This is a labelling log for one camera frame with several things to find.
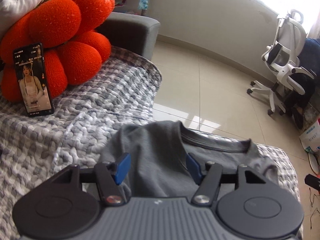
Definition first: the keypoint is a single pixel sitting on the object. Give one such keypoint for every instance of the white printed carton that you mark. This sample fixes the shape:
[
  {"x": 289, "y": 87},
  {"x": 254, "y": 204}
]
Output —
[{"x": 311, "y": 136}]

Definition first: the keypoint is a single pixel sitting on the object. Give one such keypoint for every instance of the black smartphone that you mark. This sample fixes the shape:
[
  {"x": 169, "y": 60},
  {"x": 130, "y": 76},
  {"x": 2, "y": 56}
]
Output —
[{"x": 32, "y": 80}]

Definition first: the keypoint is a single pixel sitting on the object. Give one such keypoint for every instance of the grey sofa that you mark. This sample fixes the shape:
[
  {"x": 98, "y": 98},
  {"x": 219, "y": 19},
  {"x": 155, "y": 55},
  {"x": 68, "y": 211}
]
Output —
[{"x": 132, "y": 30}]

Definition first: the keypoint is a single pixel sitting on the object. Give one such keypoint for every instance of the grey quilted blanket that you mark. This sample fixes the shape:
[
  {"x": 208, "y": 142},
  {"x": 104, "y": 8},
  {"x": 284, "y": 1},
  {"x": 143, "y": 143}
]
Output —
[{"x": 87, "y": 110}]

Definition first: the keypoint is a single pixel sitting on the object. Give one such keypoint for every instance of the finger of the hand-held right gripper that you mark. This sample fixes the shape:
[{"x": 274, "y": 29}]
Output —
[{"x": 311, "y": 180}]

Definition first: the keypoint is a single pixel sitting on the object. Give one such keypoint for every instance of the grey t-shirt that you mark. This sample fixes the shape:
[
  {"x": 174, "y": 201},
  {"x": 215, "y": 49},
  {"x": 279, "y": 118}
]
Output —
[{"x": 160, "y": 155}]

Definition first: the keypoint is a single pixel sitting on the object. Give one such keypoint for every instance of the white office chair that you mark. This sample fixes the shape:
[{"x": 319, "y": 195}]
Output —
[{"x": 292, "y": 35}]

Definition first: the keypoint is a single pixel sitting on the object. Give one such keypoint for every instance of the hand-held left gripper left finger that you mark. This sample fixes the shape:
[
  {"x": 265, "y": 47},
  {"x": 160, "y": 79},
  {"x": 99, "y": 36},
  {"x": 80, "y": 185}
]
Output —
[{"x": 122, "y": 167}]

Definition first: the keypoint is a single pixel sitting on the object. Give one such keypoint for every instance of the orange-red plush cushion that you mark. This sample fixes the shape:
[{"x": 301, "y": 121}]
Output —
[{"x": 55, "y": 22}]

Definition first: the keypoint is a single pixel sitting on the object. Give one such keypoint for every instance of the white slipper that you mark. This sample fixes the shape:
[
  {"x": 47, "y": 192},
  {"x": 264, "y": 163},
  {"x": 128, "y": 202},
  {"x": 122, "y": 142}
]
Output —
[{"x": 314, "y": 163}]

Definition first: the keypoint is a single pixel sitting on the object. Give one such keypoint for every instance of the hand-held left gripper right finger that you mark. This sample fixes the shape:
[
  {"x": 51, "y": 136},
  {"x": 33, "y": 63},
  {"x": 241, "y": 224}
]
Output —
[{"x": 193, "y": 167}]

